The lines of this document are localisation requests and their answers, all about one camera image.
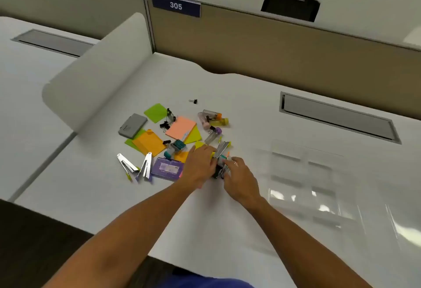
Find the person's left hand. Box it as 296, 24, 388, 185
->
180, 145, 219, 189

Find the person's right hand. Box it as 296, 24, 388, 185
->
222, 157, 264, 205

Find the black silver stapler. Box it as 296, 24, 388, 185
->
212, 158, 232, 180

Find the person's left forearm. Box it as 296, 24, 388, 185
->
42, 179, 205, 288

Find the person's right forearm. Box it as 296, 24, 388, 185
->
243, 195, 374, 288

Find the clear tube purple cap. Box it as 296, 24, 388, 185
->
205, 127, 223, 145

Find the yellow-green sticky note pad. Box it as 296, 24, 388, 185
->
184, 125, 202, 145

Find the teal correction tape dispenser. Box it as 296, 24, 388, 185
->
164, 139, 187, 159

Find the salmon sticky note pad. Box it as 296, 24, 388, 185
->
165, 116, 197, 141

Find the clear tube orange cap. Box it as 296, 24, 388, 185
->
201, 109, 223, 121

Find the purple staples box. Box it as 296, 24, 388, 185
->
151, 157, 185, 182

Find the cluster of black binder clips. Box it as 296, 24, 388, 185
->
159, 108, 177, 131

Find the orange sticky note pad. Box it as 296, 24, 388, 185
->
132, 129, 167, 157

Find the green sticky note pad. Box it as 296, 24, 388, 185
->
144, 103, 169, 124

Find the green sticky note sheet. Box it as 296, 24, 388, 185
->
124, 128, 147, 151

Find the gray flat case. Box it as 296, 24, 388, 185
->
118, 113, 148, 139

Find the clear acrylic organizer tray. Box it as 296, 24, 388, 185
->
268, 140, 364, 229

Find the blue clothing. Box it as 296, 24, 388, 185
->
157, 267, 255, 288

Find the beige partition panel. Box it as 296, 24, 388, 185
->
0, 0, 421, 121

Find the white curved desk divider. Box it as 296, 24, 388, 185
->
42, 12, 154, 133

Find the blue number sign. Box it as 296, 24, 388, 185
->
151, 0, 201, 18

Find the black chair back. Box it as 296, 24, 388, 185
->
260, 0, 321, 22

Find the gray cable tray cover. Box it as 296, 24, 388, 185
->
280, 92, 402, 145
11, 29, 96, 58

